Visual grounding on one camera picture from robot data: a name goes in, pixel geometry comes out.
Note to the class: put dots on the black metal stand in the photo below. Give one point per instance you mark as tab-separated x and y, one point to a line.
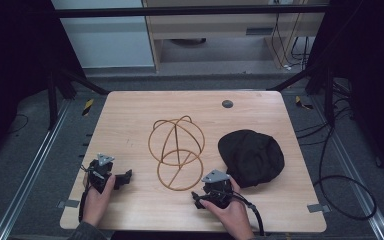
328	96
51	100

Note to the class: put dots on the black hat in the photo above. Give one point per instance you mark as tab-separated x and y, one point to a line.
251	156

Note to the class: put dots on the grey metal table bracket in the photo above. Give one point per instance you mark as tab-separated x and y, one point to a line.
318	208
69	203

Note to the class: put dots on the white cabinet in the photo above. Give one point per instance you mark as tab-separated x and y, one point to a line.
106	36

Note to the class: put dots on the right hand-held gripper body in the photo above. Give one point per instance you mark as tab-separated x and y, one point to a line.
218	188

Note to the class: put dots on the grey round table grommet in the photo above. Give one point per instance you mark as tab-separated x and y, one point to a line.
227	103

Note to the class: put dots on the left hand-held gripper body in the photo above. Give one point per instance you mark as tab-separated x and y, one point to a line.
99	173

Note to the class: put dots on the person's right hand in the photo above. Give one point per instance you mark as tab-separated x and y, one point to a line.
233	220

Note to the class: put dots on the person's left hand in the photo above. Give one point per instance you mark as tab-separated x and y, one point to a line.
95	205

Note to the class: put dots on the aluminium floor rail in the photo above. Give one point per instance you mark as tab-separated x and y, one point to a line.
353	166
30	173

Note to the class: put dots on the light wooden desk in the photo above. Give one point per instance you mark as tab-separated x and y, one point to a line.
213	28

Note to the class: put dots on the black curtain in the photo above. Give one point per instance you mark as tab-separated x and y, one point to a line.
370	66
13	66

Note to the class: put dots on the yellow black striped tape piece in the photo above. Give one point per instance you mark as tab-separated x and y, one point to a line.
87	107
301	102

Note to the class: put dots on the black horizontal frame bar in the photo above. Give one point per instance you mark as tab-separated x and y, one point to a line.
180	11

